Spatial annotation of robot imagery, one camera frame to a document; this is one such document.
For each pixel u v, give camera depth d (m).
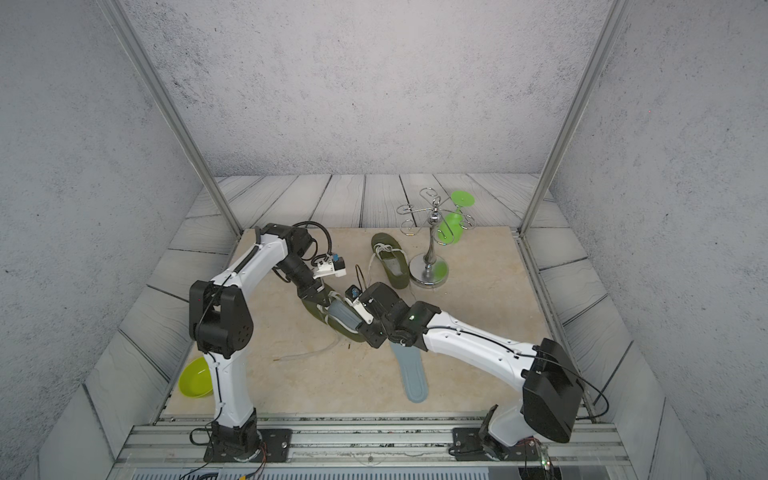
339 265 0.81
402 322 0.56
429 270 1.07
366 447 0.74
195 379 0.83
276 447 0.73
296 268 0.76
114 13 0.70
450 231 0.83
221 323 0.53
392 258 1.06
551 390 0.41
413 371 0.85
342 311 0.89
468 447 0.73
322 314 0.85
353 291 0.68
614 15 0.70
